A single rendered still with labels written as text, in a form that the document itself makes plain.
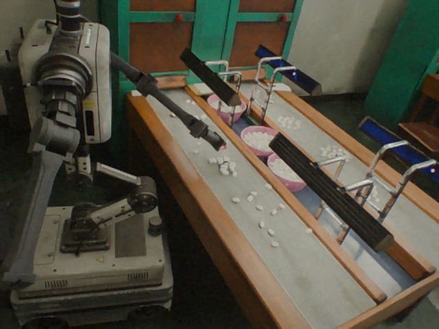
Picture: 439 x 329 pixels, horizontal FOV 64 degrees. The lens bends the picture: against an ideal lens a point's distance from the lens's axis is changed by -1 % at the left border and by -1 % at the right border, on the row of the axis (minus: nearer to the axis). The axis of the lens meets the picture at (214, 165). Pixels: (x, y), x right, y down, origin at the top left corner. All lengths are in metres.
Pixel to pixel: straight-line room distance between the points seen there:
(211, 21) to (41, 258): 1.73
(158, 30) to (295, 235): 1.49
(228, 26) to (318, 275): 1.73
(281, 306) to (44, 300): 1.05
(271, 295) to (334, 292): 0.27
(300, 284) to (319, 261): 0.16
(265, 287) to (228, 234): 0.27
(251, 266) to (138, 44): 1.53
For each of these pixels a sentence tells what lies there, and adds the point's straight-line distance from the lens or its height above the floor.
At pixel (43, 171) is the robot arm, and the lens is 0.98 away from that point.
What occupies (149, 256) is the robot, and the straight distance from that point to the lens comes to 1.76.
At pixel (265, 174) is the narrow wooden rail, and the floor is 0.76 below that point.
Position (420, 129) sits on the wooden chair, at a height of 0.46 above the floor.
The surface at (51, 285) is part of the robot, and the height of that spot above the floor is 0.39.
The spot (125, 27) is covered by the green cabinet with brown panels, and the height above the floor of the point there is 1.18.
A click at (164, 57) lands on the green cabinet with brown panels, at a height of 0.98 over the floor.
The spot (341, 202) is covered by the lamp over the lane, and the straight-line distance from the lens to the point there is 1.33.
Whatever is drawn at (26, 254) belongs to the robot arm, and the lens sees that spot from 0.99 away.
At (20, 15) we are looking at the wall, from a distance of 3.21.
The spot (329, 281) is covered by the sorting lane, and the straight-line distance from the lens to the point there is 1.53.
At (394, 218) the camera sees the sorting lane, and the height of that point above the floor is 0.74.
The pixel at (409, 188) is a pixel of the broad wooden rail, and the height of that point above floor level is 0.76.
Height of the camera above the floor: 1.87
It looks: 37 degrees down
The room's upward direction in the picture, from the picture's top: 10 degrees clockwise
